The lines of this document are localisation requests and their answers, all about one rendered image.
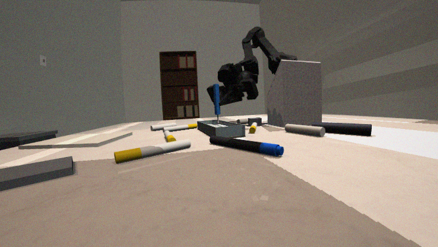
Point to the blue hexagonal rod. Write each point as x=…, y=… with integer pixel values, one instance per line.
x=216, y=99

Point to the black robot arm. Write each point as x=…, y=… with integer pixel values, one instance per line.
x=233, y=72

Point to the black marker with blue cap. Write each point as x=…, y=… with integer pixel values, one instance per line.
x=259, y=147

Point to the black cylinder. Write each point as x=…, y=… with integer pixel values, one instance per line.
x=345, y=128

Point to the grey keyboard with white keys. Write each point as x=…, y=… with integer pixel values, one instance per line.
x=221, y=128

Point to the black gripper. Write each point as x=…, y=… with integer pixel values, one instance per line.
x=233, y=92

